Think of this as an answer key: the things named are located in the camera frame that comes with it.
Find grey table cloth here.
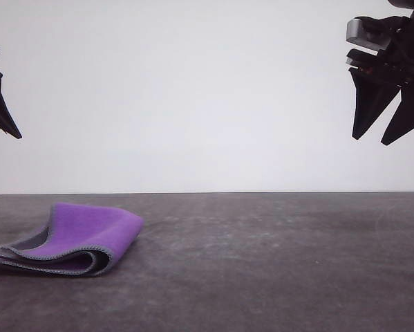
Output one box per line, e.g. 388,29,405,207
0,192,414,332

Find purple towel with grey hem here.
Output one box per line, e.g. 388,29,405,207
0,202,145,278

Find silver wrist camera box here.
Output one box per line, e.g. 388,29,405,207
345,16,393,53

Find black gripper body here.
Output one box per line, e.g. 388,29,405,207
346,13,414,91

